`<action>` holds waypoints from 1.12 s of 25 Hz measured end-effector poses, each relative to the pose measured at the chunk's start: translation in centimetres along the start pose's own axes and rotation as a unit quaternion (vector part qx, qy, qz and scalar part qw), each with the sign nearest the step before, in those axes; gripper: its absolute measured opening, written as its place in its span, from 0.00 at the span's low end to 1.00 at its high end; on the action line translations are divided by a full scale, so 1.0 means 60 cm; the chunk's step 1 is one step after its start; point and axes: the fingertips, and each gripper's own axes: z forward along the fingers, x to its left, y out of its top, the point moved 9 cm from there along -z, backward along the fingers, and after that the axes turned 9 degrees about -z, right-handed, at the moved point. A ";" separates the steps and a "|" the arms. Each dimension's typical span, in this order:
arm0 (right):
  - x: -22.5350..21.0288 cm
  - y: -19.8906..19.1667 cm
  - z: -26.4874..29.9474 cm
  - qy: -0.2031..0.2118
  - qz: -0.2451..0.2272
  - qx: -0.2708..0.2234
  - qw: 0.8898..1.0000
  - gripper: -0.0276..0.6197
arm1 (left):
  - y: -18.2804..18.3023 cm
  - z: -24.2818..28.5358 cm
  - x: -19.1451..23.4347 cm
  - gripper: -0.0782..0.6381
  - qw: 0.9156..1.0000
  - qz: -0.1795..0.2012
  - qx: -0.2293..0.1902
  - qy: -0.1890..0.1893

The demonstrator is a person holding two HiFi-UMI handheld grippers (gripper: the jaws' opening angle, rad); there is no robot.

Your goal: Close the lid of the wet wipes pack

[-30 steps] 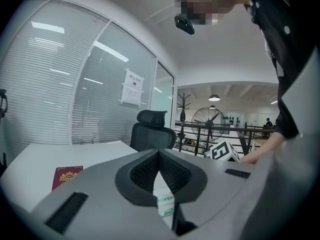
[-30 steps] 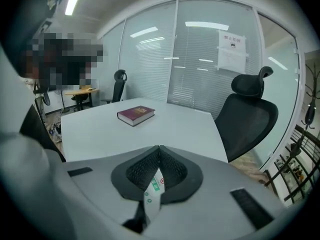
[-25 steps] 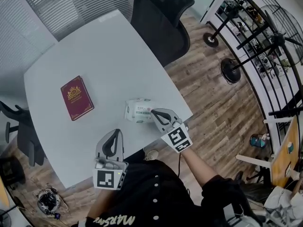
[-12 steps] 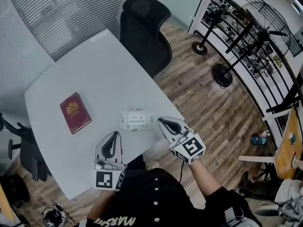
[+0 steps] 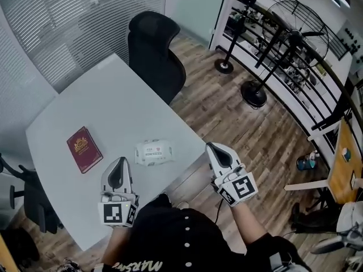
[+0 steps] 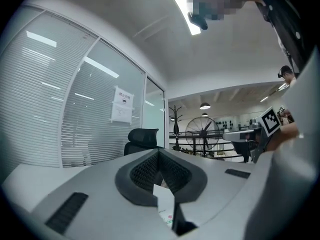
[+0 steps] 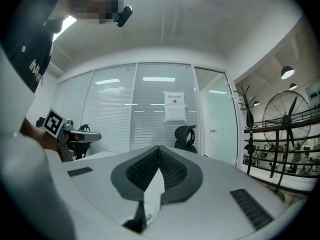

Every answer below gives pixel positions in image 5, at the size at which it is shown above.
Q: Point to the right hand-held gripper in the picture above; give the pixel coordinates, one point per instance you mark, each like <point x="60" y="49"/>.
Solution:
<point x="241" y="188"/>

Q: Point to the person's right forearm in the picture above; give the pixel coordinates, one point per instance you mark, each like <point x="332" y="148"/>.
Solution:
<point x="249" y="225"/>

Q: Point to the black pedestal fan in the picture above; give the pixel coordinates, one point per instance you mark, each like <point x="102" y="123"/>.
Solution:
<point x="253" y="95"/>

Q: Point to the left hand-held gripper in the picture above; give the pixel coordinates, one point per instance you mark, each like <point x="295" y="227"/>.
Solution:
<point x="114" y="212"/>

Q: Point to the white wet wipe pack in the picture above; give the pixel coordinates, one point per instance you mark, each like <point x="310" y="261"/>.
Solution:
<point x="154" y="160"/>

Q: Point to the black mesh office chair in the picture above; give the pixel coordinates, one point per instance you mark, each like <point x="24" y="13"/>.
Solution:
<point x="34" y="203"/>
<point x="153" y="58"/>

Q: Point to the row of black wall items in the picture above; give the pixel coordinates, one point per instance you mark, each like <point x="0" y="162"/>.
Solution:
<point x="350" y="38"/>

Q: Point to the red hardcover book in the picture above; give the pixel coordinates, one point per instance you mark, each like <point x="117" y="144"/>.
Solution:
<point x="83" y="150"/>

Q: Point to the black coat stand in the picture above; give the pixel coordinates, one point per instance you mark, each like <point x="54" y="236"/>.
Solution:
<point x="224" y="65"/>

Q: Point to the teal water bottle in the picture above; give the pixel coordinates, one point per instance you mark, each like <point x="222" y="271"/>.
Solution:
<point x="307" y="162"/>

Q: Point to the person's black shirt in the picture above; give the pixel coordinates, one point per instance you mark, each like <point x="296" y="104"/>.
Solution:
<point x="184" y="237"/>

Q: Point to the person's left forearm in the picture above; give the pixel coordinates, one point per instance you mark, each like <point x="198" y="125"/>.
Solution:
<point x="116" y="245"/>

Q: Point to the black metal railing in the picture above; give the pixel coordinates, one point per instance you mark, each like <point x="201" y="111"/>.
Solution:
<point x="334" y="109"/>

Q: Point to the wooden table with white legs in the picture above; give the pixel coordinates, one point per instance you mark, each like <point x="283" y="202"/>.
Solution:
<point x="344" y="174"/>

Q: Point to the person's white shoe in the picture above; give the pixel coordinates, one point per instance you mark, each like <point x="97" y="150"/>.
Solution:
<point x="183" y="205"/>

